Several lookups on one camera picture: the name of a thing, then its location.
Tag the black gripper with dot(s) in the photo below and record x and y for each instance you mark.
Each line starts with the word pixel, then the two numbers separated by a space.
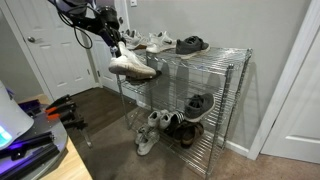
pixel 111 36

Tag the white sneaker with black swoosh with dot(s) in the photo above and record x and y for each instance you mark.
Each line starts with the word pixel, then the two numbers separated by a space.
pixel 131 65
pixel 160 42

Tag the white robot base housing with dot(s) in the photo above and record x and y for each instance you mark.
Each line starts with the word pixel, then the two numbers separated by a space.
pixel 13 116

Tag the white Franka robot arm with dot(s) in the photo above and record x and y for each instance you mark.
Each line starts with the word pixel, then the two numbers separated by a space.
pixel 83 16

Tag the brown leather shoe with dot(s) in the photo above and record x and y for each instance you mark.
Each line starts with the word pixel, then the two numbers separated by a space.
pixel 191 135
pixel 180 131

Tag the white panel door dark knob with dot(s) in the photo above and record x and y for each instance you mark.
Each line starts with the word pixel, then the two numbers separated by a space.
pixel 103 56

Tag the white and gray sneaker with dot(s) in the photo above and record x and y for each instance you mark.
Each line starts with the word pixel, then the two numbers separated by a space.
pixel 135 40

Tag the white panel door silver knob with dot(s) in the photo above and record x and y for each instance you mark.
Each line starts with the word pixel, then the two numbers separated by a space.
pixel 53 60

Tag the dark gray sneaker white sole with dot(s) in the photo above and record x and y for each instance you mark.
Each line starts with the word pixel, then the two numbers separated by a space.
pixel 199 106
pixel 191 46

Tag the small white sneaker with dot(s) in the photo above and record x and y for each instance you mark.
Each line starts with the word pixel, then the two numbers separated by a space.
pixel 153 119
pixel 164 120

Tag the light gray worn sneaker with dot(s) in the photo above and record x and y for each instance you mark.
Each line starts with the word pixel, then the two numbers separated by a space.
pixel 140 133
pixel 147 143

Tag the silver round door knob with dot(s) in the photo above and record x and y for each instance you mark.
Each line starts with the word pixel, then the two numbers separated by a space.
pixel 31 39

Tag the black striped slide sandal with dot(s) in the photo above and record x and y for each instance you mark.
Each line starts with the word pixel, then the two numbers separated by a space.
pixel 174 122

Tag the silver clamp bar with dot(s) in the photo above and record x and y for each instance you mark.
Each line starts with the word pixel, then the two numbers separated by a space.
pixel 86 138

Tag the white baseboard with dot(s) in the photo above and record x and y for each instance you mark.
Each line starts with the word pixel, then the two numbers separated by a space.
pixel 237 148

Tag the white light switch plate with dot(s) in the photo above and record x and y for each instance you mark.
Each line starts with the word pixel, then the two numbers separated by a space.
pixel 133 2

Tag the gray round base plate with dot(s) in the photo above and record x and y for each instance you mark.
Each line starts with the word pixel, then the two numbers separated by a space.
pixel 60 133

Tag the purple bracket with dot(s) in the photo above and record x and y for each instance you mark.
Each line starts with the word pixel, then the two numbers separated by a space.
pixel 28 108

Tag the black aluminum rail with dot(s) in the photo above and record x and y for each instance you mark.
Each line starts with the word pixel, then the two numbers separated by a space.
pixel 30 163
pixel 30 141

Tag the white door with wide frame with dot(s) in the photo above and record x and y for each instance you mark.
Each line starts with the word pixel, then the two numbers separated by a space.
pixel 296 110

